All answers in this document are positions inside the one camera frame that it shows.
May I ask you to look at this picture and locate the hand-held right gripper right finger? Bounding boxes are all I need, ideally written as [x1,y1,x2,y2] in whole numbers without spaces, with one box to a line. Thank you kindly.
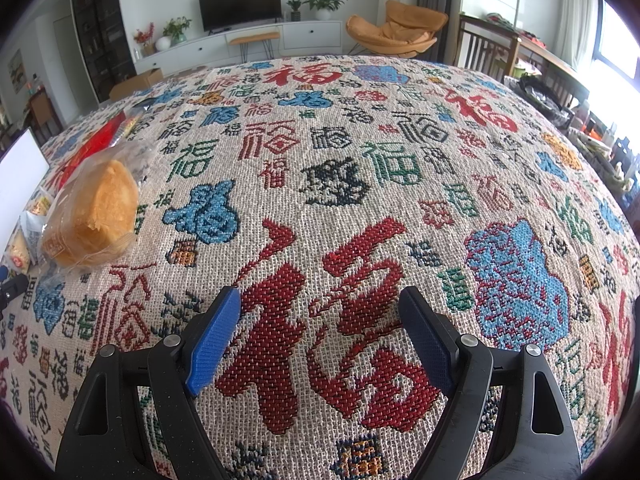
[398,286,583,480]

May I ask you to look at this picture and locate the large leafy potted plant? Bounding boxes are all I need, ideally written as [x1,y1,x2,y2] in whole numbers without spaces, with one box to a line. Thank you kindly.
[302,0,348,21]

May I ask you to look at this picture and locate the framed wall picture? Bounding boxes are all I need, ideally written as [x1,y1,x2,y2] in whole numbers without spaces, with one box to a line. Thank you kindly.
[7,50,26,94]

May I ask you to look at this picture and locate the red snack packet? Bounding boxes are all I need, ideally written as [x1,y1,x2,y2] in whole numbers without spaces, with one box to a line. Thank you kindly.
[57,112,128,188]

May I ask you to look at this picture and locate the yellow wafer packet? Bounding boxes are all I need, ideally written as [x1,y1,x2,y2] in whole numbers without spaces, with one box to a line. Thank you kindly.
[0,227,31,270]

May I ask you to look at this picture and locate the white storage box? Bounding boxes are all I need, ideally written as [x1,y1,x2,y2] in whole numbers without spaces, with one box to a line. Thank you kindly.
[0,127,51,261]

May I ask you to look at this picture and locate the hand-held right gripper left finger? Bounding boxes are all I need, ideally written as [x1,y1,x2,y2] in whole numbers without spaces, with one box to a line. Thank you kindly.
[55,286,242,480]

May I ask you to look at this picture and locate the window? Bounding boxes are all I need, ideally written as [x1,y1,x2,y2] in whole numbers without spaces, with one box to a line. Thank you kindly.
[595,0,640,83]

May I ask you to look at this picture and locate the black television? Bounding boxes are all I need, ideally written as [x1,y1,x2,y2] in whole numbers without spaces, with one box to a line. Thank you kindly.
[198,0,282,34]

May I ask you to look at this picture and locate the green plant in vase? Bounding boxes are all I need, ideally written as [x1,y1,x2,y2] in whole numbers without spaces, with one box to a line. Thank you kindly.
[162,16,193,46]

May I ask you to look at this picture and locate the cardboard box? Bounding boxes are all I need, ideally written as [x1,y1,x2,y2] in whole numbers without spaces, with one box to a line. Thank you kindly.
[109,67,166,101]

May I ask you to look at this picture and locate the bread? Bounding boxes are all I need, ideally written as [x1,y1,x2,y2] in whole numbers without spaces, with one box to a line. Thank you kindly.
[37,137,153,273]

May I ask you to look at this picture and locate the wooden bench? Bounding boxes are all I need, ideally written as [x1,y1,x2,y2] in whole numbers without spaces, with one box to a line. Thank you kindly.
[229,31,281,59]

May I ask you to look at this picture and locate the white television cabinet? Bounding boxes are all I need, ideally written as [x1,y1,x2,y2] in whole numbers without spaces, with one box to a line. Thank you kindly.
[134,20,346,74]

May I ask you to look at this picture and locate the red flowers in vase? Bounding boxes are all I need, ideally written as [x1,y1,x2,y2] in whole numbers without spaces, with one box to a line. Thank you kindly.
[132,22,156,56]

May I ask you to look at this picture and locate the wooden dining chair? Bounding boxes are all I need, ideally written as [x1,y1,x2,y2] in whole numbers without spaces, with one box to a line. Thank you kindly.
[457,14,521,81]

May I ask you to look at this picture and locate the small wooden side table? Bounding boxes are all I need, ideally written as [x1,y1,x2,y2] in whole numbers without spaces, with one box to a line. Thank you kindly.
[27,87,64,136]

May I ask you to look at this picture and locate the dark display cabinet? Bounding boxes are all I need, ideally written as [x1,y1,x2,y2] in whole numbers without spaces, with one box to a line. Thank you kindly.
[70,0,137,103]

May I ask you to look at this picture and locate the orange lounge chair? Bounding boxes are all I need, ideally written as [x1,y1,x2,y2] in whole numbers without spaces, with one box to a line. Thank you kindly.
[346,0,449,60]

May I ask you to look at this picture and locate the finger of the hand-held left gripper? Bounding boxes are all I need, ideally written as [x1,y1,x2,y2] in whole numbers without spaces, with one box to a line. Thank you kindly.
[0,265,30,312]

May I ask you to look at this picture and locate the printed woven blanket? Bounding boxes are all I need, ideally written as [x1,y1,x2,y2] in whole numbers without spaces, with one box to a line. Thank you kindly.
[0,55,640,480]

